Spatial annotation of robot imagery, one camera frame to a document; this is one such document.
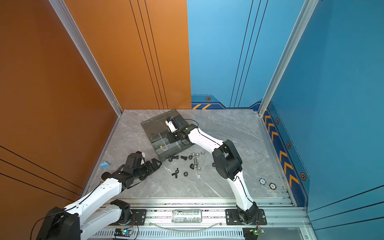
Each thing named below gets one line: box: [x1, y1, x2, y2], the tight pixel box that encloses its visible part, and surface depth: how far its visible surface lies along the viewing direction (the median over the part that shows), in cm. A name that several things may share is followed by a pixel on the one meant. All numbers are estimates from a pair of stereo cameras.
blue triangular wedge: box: [99, 161, 111, 169], surface depth 93 cm
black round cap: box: [101, 172, 112, 181], surface depth 79 cm
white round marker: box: [259, 178, 267, 185], surface depth 87 cm
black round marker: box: [268, 182, 277, 190], surface depth 84 cm
